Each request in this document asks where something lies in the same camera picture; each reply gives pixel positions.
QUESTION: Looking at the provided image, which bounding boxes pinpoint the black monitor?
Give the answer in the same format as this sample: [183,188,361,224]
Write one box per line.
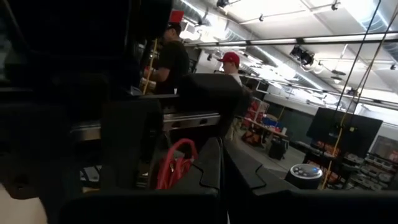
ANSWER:
[306,107,384,159]

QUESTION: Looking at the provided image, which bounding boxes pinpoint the red square sign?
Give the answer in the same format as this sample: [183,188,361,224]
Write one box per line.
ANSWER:
[169,10,185,24]

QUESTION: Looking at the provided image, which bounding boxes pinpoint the background work table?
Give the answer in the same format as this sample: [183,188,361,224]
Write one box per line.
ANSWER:
[241,99,292,161]

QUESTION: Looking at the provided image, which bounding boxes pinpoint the red cord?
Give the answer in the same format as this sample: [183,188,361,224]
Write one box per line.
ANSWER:
[155,138,199,190]

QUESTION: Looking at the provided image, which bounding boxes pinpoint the black overhead rig beam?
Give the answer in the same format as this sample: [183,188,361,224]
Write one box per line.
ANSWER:
[183,32,398,48]

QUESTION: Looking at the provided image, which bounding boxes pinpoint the black tower fan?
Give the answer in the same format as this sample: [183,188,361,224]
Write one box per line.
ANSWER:
[284,164,324,190]

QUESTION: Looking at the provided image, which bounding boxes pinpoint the person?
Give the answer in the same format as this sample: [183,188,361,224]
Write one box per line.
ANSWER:
[142,21,191,95]
[216,52,244,141]

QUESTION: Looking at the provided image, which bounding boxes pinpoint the black ceiling camera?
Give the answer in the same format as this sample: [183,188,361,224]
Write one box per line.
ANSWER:
[289,45,315,67]

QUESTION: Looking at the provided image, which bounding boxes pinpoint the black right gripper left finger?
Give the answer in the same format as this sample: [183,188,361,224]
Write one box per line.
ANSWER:
[58,136,223,224]

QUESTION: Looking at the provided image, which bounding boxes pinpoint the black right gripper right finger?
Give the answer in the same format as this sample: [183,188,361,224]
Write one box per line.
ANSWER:
[222,139,398,224]

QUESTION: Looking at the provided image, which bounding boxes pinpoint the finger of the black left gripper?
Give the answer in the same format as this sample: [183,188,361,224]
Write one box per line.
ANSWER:
[101,99,164,190]

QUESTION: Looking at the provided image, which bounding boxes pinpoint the black low shelf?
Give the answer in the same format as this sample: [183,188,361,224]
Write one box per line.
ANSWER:
[303,139,346,187]

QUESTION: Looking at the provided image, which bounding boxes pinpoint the yellow hanging cable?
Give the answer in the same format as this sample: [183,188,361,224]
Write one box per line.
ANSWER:
[321,113,346,190]

